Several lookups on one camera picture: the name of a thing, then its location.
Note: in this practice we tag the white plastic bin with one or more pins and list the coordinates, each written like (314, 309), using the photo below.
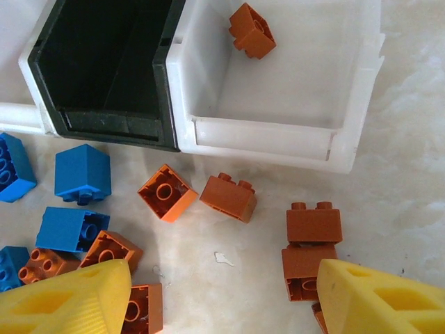
(278, 90)
(14, 69)

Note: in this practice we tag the black plastic bin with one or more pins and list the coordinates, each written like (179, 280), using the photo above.
(87, 52)

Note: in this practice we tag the blue lego brick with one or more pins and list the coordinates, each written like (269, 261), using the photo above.
(14, 174)
(62, 228)
(81, 170)
(12, 264)

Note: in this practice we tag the orange lego brick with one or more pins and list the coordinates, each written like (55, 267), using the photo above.
(146, 309)
(226, 198)
(313, 224)
(320, 318)
(300, 268)
(167, 195)
(248, 33)
(48, 264)
(111, 247)

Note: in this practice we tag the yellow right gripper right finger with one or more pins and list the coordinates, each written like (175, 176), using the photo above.
(347, 299)

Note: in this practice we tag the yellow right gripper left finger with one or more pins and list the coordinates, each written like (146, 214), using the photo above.
(52, 306)

